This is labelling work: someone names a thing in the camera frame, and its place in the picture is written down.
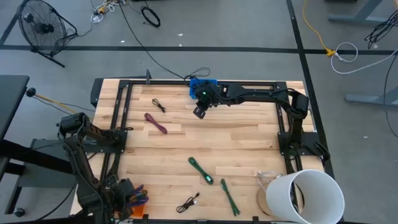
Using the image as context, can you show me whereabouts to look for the long black floor cable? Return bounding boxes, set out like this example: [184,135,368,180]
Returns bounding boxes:
[118,0,187,79]

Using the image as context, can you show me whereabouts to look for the black bundled cable silver plug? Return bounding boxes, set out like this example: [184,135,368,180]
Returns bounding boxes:
[175,192,201,214]

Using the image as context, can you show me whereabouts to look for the black metal table frame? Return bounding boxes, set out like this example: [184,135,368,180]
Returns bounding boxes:
[90,70,331,224]

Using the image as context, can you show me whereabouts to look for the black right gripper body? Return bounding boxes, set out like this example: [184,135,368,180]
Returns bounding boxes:
[193,82,222,110]

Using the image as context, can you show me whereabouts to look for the thick green cable teal plug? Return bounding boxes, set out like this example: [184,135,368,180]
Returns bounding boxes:
[188,156,215,185]

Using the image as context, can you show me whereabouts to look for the grey desk leg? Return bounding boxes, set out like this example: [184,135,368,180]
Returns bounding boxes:
[328,0,398,26]

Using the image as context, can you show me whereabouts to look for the black desk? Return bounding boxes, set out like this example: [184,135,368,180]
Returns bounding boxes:
[0,74,85,218]

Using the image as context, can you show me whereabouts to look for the black floor fan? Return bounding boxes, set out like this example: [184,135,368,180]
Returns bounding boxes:
[17,0,78,68]

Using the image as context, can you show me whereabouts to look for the black cable tangle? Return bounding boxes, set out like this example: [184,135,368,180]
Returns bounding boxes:
[364,8,398,50]

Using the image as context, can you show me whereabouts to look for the maroon braided cable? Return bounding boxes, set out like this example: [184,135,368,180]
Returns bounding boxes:
[144,112,169,135]

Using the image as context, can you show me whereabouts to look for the small thin black cable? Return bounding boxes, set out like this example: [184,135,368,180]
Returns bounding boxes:
[151,98,167,114]

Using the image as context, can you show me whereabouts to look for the white plastic bucket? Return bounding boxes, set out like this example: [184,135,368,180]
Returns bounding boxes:
[265,169,346,224]

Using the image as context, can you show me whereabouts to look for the coiled black floor cable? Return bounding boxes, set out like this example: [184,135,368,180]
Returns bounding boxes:
[140,6,162,28]

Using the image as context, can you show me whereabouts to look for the grey looped arm cable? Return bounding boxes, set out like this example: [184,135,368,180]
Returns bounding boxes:
[184,66,211,79]

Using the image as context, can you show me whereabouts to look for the blue plastic basket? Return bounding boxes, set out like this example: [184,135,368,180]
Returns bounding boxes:
[189,78,218,100]

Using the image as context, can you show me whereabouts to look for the pile of white cables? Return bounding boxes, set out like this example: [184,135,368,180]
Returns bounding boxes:
[90,0,127,25]

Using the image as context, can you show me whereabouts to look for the thin green braided cable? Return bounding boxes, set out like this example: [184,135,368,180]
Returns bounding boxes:
[220,178,241,217]

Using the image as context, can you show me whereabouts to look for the curved black floor cable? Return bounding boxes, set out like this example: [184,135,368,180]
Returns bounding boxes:
[383,54,398,139]

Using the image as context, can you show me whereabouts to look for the black knob with yellow rod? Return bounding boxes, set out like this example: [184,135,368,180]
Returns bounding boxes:
[25,87,77,114]

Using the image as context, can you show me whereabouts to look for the white floor cable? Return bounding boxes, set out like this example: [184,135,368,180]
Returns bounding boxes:
[330,42,398,75]

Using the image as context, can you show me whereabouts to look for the yellow extension cord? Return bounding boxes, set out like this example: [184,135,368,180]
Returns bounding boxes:
[302,0,336,58]

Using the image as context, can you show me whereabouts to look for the purple cable with white plug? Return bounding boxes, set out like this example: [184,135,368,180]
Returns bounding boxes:
[127,195,149,208]

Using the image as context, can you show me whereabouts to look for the orange plastic basket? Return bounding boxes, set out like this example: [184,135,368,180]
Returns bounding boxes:
[129,203,147,219]

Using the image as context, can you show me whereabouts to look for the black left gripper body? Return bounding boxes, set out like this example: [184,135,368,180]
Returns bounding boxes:
[105,177,137,218]

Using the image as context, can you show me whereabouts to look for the grey desk foot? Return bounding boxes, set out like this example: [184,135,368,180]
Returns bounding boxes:
[344,83,398,108]

